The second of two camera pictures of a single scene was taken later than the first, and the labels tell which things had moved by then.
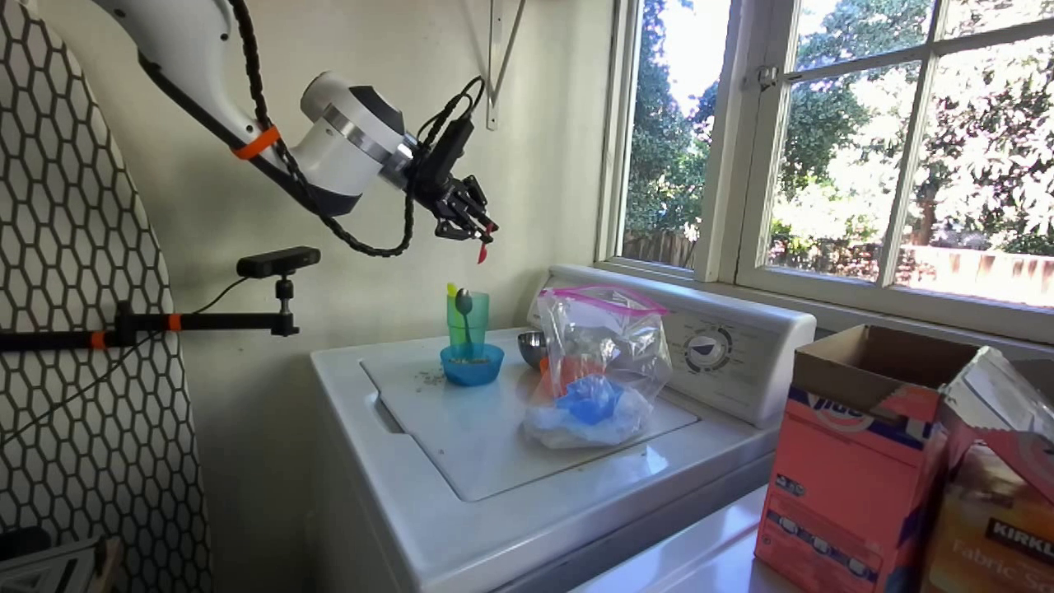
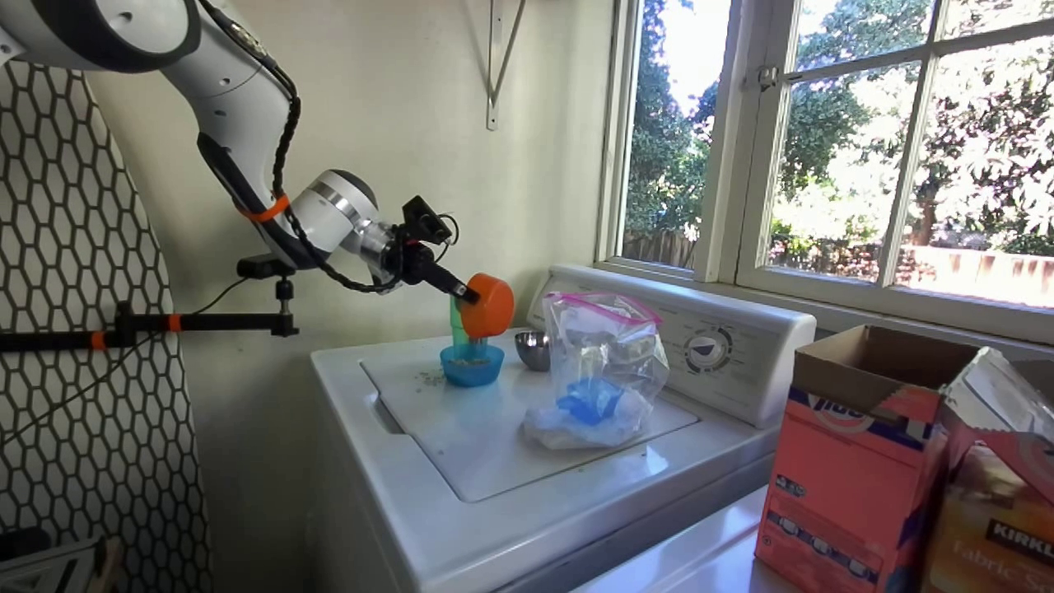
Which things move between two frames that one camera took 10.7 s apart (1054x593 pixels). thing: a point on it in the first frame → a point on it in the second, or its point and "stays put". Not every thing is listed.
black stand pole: x=127 y=324 stays put
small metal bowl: x=536 y=347 stays put
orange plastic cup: x=543 y=375 → x=492 y=306
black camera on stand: x=279 y=262 stays put
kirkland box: x=991 y=526 stays put
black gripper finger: x=474 y=207 → x=417 y=269
